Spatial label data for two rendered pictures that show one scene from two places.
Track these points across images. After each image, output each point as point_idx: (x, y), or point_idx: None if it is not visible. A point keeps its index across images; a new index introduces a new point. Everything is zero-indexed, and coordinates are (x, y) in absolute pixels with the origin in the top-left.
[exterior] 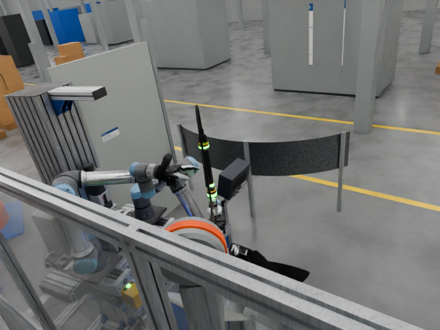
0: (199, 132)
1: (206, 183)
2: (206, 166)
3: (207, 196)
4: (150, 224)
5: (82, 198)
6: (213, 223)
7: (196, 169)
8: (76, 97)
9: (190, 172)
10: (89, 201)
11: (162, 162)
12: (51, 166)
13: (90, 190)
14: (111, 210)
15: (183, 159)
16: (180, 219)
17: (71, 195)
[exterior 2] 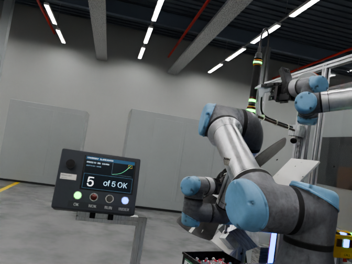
0: (268, 49)
1: (257, 98)
2: (263, 78)
3: (254, 113)
4: (322, 63)
5: (343, 56)
6: (299, 75)
7: (257, 88)
8: None
9: (261, 91)
10: (340, 57)
11: (290, 74)
12: None
13: None
14: (333, 59)
15: (221, 105)
16: (310, 72)
17: (348, 55)
